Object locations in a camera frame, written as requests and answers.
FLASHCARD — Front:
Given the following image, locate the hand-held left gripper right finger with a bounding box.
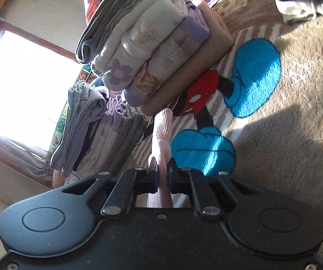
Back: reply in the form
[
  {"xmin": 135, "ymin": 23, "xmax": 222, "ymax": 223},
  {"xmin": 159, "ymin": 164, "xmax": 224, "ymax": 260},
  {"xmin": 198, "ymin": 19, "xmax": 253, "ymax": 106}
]
[{"xmin": 168, "ymin": 157, "xmax": 264, "ymax": 219}]

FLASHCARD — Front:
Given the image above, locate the stack of folded floral linens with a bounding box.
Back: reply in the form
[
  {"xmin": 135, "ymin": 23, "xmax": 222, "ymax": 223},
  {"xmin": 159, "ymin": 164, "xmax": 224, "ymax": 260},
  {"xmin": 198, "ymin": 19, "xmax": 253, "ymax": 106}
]
[{"xmin": 140, "ymin": 1, "xmax": 235, "ymax": 116}]

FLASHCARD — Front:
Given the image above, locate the wooden framed window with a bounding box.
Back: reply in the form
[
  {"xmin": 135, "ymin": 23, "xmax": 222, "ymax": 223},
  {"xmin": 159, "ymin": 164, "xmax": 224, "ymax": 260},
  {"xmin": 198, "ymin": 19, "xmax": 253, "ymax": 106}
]
[{"xmin": 0, "ymin": 18, "xmax": 87, "ymax": 180}]

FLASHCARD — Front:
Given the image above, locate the grey edged folded quilt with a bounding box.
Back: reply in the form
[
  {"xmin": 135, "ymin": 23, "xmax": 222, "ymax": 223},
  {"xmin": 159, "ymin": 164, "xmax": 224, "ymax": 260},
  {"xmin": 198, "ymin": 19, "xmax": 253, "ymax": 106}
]
[{"xmin": 75, "ymin": 0, "xmax": 191, "ymax": 64}]

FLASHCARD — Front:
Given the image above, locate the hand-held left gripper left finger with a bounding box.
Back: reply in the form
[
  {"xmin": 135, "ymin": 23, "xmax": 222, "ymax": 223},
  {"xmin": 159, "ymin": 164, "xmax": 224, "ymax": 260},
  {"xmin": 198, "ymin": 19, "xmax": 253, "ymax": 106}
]
[{"xmin": 61, "ymin": 157, "xmax": 160, "ymax": 218}]

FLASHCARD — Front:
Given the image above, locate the grey folded blanket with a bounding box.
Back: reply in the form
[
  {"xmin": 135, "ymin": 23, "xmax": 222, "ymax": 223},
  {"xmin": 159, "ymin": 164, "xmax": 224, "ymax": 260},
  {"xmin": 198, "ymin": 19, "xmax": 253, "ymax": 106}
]
[{"xmin": 50, "ymin": 80, "xmax": 107, "ymax": 172}]

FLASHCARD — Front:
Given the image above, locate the cartoon mouse printed blanket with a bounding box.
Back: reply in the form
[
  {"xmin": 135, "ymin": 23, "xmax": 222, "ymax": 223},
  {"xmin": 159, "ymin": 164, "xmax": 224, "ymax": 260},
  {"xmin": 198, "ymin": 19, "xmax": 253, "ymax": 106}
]
[{"xmin": 128, "ymin": 0, "xmax": 323, "ymax": 259}]

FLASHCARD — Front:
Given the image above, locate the pink flower folded quilt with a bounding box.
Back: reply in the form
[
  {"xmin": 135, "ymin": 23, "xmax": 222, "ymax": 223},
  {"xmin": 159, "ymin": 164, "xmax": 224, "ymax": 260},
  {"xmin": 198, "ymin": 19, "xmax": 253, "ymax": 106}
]
[{"xmin": 123, "ymin": 14, "xmax": 211, "ymax": 106}]

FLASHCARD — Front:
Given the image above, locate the cream folded quilt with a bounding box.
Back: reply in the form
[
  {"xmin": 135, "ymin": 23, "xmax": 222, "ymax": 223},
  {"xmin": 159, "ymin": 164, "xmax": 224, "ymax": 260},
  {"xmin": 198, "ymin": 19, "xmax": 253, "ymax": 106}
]
[{"xmin": 92, "ymin": 0, "xmax": 176, "ymax": 72}]

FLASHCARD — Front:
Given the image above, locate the white purple folded quilt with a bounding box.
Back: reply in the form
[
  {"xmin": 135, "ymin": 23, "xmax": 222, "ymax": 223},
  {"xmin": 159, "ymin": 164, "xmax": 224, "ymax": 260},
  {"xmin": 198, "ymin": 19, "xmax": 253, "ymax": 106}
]
[{"xmin": 74, "ymin": 91, "xmax": 131, "ymax": 175}]

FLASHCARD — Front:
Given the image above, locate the colourful picture mat strip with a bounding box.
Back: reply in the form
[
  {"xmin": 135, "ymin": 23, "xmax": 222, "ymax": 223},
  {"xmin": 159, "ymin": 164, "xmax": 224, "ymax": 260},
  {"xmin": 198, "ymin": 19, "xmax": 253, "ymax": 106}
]
[{"xmin": 43, "ymin": 65, "xmax": 94, "ymax": 173}]

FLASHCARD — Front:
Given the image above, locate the purple flower folded quilt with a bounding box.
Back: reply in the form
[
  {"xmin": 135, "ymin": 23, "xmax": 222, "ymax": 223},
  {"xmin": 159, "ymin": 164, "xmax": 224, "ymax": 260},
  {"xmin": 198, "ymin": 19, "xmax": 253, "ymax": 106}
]
[{"xmin": 102, "ymin": 0, "xmax": 188, "ymax": 91}]

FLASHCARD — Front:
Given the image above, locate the yellow patterned pillow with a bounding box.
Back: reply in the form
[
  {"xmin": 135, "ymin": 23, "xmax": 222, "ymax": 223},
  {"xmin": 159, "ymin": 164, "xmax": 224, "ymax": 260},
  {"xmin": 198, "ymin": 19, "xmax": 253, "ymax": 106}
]
[{"xmin": 52, "ymin": 169, "xmax": 80, "ymax": 189}]

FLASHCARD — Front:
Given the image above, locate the pink sweatshirt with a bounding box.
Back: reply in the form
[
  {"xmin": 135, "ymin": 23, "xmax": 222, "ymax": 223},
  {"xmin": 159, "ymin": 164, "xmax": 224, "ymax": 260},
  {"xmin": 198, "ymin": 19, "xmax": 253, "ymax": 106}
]
[{"xmin": 146, "ymin": 108, "xmax": 191, "ymax": 209}]

